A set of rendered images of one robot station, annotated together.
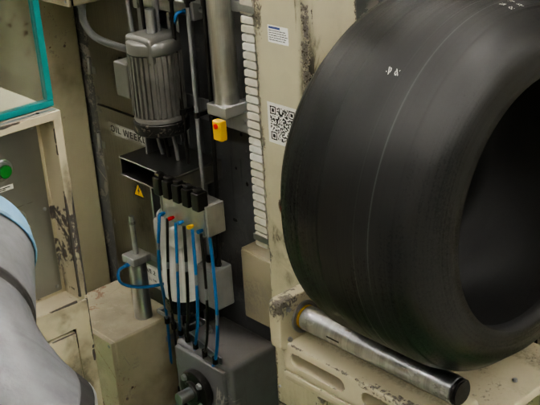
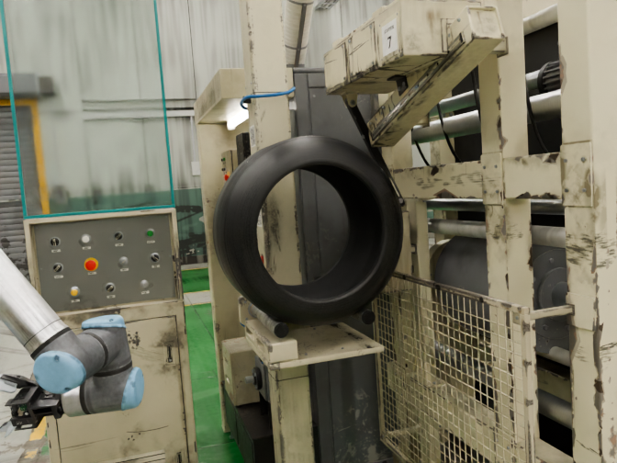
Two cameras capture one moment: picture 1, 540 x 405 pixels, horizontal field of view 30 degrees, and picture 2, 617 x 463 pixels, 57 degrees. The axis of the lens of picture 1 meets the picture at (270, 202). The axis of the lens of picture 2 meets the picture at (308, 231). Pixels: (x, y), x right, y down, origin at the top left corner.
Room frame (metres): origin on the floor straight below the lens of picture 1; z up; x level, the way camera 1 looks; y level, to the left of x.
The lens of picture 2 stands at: (-0.19, -1.04, 1.32)
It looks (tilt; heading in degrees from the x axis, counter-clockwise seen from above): 5 degrees down; 24
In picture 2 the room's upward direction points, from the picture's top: 4 degrees counter-clockwise
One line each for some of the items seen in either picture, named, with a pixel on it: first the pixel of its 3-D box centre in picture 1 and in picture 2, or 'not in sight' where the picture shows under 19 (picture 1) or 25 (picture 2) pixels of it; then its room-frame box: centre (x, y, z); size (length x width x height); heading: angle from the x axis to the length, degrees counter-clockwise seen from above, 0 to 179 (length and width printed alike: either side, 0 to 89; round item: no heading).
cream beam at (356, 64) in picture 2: not in sight; (391, 55); (1.61, -0.57, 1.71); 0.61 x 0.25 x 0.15; 41
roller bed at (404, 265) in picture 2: not in sight; (382, 250); (1.92, -0.40, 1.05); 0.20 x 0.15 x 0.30; 41
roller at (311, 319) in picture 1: (377, 351); (267, 319); (1.41, -0.16, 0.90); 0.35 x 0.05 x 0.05; 41
